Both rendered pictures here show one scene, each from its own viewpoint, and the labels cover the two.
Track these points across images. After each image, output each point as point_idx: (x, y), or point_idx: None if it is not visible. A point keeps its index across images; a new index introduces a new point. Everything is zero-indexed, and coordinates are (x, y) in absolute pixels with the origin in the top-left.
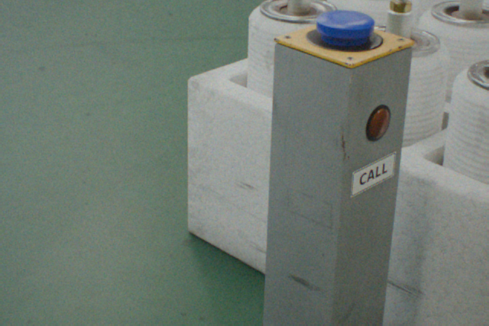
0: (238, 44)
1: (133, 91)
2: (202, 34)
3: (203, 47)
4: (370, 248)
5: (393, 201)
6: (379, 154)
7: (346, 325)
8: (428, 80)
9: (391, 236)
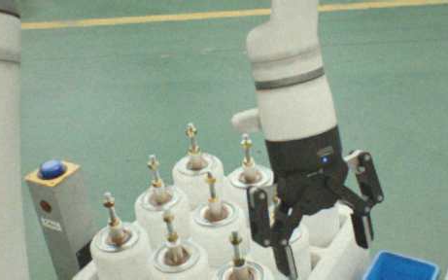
0: None
1: (348, 173)
2: None
3: (441, 176)
4: (62, 253)
5: (67, 242)
6: (51, 219)
7: (61, 273)
8: (141, 220)
9: (72, 256)
